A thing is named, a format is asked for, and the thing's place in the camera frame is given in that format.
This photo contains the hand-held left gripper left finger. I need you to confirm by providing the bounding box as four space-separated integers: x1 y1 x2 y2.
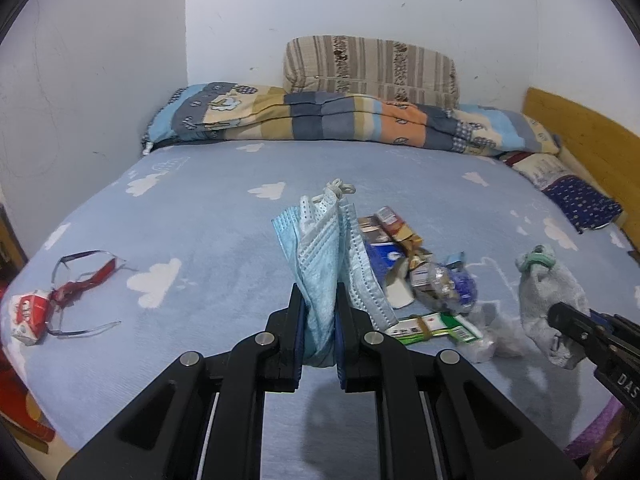
57 284 306 480

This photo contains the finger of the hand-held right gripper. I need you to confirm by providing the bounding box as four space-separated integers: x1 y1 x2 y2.
546 302 610 357

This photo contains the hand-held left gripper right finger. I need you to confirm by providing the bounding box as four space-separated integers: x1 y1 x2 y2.
334 282 586 480

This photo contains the grey cloth with green cuff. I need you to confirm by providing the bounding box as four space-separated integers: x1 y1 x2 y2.
515 245 592 372

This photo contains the blue face mask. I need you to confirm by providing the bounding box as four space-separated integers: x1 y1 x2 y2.
271 195 343 368
310 179 400 335

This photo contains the purple bin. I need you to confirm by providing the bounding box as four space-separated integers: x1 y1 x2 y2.
564 400 628 462

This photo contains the red and white paper carton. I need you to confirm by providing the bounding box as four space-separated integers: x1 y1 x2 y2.
9 291 52 347

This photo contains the white torn paper piece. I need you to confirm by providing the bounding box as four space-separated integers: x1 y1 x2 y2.
382 259 416 311

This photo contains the clear plastic wrapper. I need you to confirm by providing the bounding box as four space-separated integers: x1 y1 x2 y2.
467 302 526 364

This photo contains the blue cardboard box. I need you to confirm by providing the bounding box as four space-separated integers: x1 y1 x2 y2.
362 240 416 292

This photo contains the green and white packet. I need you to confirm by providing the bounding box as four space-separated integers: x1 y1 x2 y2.
385 311 484 347

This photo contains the crushed clear plastic bottle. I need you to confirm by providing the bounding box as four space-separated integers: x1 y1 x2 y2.
410 260 478 314

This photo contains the navy dotted pillow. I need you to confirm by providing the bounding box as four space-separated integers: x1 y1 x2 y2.
541 175 624 235

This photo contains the blue cloud bed sheet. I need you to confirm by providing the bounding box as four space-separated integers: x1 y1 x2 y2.
0 137 640 463

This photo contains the cream patterned pillow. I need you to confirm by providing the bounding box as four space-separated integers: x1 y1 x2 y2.
500 151 582 192

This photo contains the wooden headboard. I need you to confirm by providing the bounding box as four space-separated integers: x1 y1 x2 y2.
522 87 640 263

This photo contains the patchwork quilt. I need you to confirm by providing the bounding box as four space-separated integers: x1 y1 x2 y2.
140 81 562 159

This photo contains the striped brown pillow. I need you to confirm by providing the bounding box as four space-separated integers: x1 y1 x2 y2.
283 35 461 110

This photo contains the red cloth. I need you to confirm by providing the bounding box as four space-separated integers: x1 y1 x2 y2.
0 347 57 444

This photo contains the brown wooden furniture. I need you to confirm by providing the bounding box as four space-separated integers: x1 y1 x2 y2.
0 199 29 273

